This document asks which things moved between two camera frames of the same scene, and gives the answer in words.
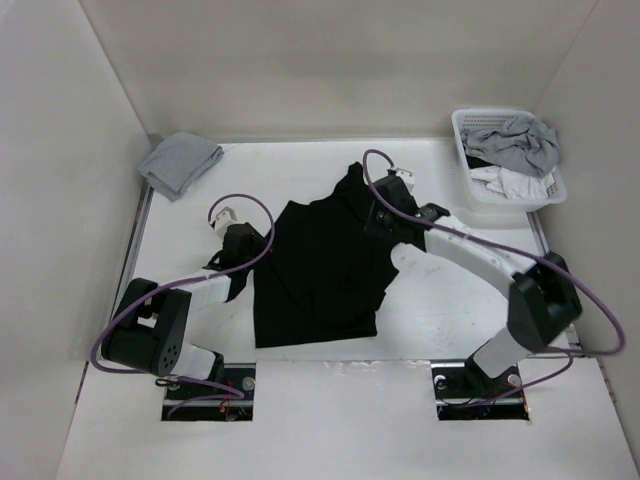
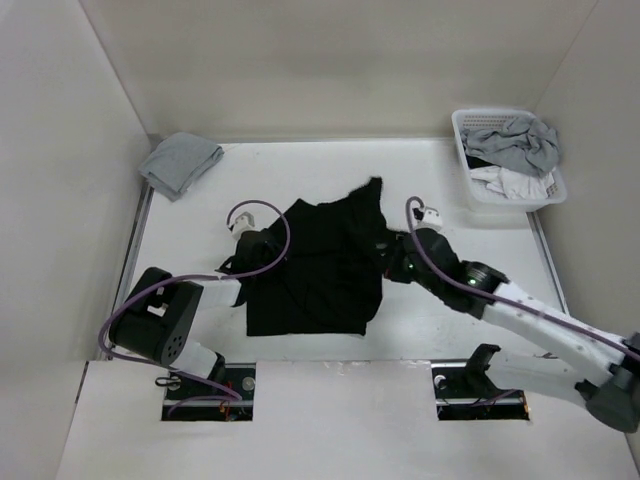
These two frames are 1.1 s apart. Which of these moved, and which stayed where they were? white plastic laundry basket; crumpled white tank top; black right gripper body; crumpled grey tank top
Moved: black right gripper body
Stayed: crumpled grey tank top; white plastic laundry basket; crumpled white tank top
